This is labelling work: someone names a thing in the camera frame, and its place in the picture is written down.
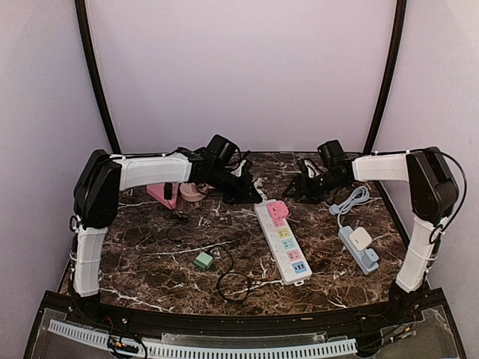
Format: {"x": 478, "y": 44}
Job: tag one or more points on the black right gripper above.
{"x": 299, "y": 180}

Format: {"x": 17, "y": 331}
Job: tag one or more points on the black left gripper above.
{"x": 243, "y": 195}

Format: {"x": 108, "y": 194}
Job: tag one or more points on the pink plug adapter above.
{"x": 278, "y": 210}

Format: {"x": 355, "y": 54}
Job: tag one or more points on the grey-blue power strip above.
{"x": 358, "y": 197}

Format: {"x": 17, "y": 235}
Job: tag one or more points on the white multicolour power strip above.
{"x": 284, "y": 246}

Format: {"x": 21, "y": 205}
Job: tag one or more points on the white cube charger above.
{"x": 360, "y": 238}

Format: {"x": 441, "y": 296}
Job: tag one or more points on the green plug adapter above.
{"x": 203, "y": 261}

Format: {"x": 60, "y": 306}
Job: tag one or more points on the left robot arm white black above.
{"x": 105, "y": 176}

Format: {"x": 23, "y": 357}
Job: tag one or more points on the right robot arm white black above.
{"x": 435, "y": 196}

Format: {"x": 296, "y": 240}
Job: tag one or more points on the pink round power socket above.
{"x": 189, "y": 192}

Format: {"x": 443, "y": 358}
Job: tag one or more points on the black plug adapter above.
{"x": 168, "y": 191}

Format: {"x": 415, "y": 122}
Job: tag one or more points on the pink triangular power socket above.
{"x": 156, "y": 192}

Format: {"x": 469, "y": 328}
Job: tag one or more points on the grey-blue charger block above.
{"x": 370, "y": 259}

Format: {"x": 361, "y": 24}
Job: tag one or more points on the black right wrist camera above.
{"x": 331, "y": 153}

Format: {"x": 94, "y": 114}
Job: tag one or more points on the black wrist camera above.
{"x": 223, "y": 152}
{"x": 331, "y": 153}

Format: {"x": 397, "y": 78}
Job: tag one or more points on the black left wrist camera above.
{"x": 223, "y": 152}

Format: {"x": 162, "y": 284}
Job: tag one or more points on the black front table rail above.
{"x": 147, "y": 323}

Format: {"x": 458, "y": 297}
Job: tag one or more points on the black right frame post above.
{"x": 388, "y": 75}

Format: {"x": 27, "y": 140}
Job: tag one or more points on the black frame post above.
{"x": 94, "y": 74}
{"x": 388, "y": 75}

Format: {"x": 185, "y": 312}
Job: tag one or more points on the white slotted cable duct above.
{"x": 195, "y": 346}

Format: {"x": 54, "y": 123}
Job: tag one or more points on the black left frame post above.
{"x": 94, "y": 74}

